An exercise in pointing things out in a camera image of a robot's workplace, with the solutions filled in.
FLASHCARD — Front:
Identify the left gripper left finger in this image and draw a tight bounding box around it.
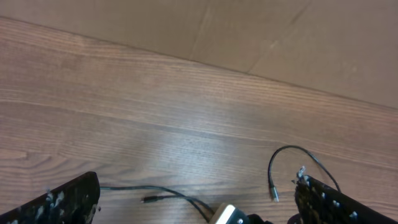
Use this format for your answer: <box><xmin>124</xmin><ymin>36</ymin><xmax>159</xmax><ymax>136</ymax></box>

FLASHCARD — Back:
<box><xmin>1</xmin><ymin>171</ymin><xmax>100</xmax><ymax>224</ymax></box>

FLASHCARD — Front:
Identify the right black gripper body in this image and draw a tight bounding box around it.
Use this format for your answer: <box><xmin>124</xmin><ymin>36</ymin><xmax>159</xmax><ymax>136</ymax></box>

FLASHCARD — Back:
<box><xmin>231</xmin><ymin>208</ymin><xmax>299</xmax><ymax>224</ymax></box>

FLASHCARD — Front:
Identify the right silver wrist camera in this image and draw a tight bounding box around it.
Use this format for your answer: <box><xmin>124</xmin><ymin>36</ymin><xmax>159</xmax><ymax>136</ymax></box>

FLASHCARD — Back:
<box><xmin>209</xmin><ymin>203</ymin><xmax>236</xmax><ymax>224</ymax></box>

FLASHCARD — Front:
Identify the black USB cable short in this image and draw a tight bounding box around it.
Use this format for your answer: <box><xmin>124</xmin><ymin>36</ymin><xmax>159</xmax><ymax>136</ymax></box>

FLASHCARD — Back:
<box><xmin>100</xmin><ymin>185</ymin><xmax>215</xmax><ymax>223</ymax></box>

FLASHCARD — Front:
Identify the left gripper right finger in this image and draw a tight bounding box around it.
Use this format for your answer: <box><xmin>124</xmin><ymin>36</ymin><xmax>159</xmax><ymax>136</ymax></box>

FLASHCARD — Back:
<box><xmin>295</xmin><ymin>167</ymin><xmax>397</xmax><ymax>224</ymax></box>

